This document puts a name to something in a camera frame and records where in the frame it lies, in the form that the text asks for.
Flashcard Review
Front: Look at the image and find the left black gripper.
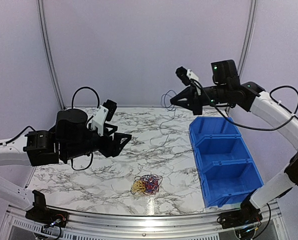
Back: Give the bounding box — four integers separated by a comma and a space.
63, 123, 132, 161

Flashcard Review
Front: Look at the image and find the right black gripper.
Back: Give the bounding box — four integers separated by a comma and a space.
170, 83, 230, 116

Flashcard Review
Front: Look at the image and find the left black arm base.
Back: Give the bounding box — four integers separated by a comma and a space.
25, 190, 68, 228

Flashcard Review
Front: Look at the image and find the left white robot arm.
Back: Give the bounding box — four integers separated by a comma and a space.
0, 105, 131, 167

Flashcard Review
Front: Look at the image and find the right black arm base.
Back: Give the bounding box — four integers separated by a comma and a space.
217, 199, 263, 229

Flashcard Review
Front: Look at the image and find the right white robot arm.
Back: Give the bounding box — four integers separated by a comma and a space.
170, 59, 298, 224

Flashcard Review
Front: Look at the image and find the middle blue storage bin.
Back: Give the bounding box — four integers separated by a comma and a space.
193, 136, 253, 171

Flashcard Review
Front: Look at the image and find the blue storage bin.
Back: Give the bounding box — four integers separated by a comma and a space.
198, 161, 264, 208
189, 116, 241, 148
193, 136, 253, 171

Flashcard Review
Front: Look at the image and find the far blue storage bin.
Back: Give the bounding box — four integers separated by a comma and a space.
189, 116, 241, 148

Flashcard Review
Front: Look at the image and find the near blue storage bin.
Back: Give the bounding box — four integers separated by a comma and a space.
198, 161, 264, 208

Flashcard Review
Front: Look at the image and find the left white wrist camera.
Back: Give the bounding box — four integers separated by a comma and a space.
87, 99, 117, 137

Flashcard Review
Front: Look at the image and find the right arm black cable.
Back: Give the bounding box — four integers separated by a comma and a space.
191, 79, 298, 132

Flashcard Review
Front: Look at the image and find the right aluminium corner post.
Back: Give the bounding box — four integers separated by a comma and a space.
237, 0, 258, 76

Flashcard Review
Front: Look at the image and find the aluminium corner post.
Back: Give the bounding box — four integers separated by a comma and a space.
36, 0, 66, 110
237, 0, 258, 76

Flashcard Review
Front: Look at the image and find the aluminium front frame rail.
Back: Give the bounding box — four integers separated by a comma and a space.
3, 204, 284, 240

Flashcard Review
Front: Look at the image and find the left aluminium corner post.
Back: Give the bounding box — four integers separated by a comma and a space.
36, 0, 66, 110

